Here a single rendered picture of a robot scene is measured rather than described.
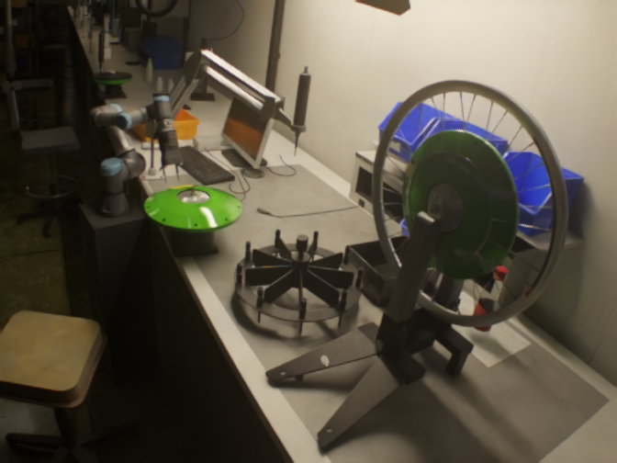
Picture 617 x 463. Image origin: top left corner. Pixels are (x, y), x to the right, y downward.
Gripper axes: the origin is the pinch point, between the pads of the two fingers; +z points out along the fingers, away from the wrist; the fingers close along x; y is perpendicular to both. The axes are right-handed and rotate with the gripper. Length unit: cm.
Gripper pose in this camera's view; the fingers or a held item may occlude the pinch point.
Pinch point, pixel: (173, 182)
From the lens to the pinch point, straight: 181.7
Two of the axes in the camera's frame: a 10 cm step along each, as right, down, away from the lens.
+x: 7.6, -2.0, 6.2
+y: 6.3, -0.4, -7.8
